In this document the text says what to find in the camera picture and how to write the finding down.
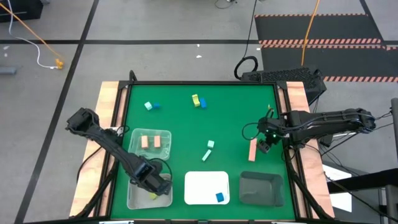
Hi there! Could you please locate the green table mat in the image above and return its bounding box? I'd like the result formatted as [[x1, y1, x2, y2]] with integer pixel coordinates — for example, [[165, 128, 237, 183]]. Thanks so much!
[[110, 83, 297, 220]]

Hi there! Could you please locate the white plastic bin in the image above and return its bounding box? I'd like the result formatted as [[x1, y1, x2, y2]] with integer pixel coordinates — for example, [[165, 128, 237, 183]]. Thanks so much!
[[183, 170, 231, 206]]

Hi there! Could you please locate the grey metal post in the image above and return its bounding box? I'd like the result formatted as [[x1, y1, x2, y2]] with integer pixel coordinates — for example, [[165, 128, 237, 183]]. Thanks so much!
[[391, 98, 398, 150]]

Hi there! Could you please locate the black hazard-striped floor mat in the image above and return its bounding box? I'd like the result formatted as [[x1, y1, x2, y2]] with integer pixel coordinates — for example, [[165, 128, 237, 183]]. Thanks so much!
[[254, 13, 398, 83]]

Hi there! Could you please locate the wooden side board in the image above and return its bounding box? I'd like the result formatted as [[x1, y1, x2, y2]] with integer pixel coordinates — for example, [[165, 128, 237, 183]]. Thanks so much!
[[278, 81, 336, 218], [68, 81, 129, 218]]

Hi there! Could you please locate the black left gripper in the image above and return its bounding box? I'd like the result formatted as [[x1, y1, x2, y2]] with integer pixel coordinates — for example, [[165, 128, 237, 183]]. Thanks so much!
[[132, 157, 174, 197]]

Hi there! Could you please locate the black equipment case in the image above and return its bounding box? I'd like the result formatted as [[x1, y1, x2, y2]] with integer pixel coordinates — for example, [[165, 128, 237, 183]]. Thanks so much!
[[0, 0, 44, 23]]

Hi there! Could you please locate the grey metal stand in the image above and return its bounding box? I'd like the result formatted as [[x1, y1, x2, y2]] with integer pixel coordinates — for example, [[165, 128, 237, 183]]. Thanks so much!
[[377, 185, 398, 224]]

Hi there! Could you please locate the black perforated box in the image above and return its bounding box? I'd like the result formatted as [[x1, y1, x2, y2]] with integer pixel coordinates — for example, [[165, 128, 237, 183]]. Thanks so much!
[[241, 67, 327, 105]]

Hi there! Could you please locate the black metal beam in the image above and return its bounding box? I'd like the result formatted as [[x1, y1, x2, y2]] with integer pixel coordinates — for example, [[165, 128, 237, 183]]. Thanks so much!
[[326, 167, 398, 194]]

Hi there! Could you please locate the white paper sheet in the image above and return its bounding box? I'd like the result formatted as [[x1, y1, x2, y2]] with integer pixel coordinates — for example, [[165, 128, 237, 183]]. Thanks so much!
[[322, 164, 354, 213]]

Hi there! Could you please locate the black floor cable with coil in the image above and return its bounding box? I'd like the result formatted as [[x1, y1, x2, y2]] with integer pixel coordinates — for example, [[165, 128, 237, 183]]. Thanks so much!
[[233, 0, 259, 81]]

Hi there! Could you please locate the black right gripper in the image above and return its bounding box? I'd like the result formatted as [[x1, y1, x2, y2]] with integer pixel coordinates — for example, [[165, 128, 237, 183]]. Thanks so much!
[[257, 116, 285, 155]]

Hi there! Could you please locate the white floor cable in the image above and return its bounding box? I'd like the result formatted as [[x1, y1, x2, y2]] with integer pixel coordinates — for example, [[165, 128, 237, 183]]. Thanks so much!
[[6, 0, 58, 69]]

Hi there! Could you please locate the orange floor cable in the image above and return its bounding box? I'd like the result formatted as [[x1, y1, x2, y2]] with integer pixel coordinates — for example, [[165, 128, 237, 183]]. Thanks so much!
[[300, 0, 321, 67], [0, 2, 63, 63]]

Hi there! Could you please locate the dark grey plastic bin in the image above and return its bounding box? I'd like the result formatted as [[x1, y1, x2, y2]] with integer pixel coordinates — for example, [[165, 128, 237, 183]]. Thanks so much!
[[239, 170, 286, 208]]

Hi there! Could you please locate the light grey plastic bin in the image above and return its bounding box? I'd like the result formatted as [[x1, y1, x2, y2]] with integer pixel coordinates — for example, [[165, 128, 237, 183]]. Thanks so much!
[[126, 173, 174, 210]]

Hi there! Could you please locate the clear plastic bin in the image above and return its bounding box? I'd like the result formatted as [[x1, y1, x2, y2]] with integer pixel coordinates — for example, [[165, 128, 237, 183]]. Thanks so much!
[[127, 128, 173, 162]]

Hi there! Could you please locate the long orange block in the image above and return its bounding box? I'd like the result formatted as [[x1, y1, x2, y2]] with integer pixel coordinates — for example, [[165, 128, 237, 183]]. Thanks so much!
[[248, 138, 258, 162]]

